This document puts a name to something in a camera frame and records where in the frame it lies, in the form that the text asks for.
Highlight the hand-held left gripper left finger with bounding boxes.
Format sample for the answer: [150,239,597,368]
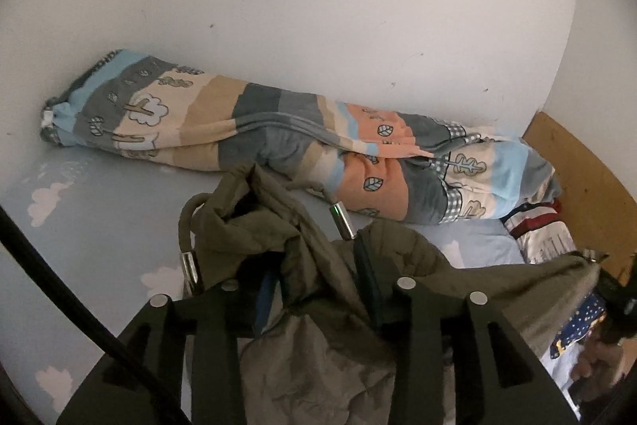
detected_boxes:
[57,270,284,425]

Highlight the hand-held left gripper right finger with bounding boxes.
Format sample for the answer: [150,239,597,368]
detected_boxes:
[353,237,581,425]

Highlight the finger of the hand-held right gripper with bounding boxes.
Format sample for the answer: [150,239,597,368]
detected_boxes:
[594,270,630,332]

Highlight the olive green puffer jacket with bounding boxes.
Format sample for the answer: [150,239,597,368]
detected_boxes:
[178,161,609,425]

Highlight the person's right hand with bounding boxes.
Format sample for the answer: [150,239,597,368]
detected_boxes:
[571,330,629,402]

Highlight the red white striped cloth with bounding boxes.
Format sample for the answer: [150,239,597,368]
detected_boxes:
[500,200,579,264]

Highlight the wooden headboard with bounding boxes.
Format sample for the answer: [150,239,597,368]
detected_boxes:
[522,110,637,287]

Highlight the patterned rolled quilt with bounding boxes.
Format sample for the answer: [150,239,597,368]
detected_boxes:
[40,49,564,227]

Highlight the light blue bed sheet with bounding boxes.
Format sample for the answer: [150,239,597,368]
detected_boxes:
[0,146,584,425]

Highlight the black cable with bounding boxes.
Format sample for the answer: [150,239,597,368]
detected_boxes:
[0,207,191,425]

